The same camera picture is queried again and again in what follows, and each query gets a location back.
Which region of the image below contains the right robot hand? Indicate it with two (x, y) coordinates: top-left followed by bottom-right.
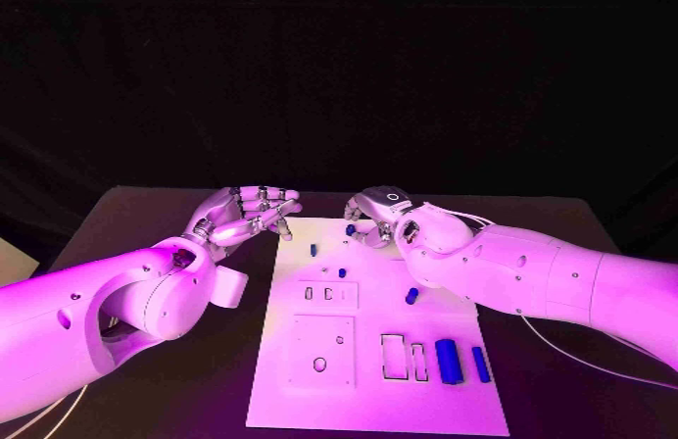
(344, 185), (426, 249)

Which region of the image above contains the white task board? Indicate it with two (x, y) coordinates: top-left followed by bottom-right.
(246, 217), (511, 437)

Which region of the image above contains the thick long blue cylinder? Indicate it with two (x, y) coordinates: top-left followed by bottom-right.
(435, 338), (466, 386)

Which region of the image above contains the thin long blue cylinder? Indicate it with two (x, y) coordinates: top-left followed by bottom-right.
(471, 346), (494, 384)

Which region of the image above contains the white cable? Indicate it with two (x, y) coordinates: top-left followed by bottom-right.
(0, 385), (91, 439)
(517, 310), (678, 391)
(455, 210), (498, 232)

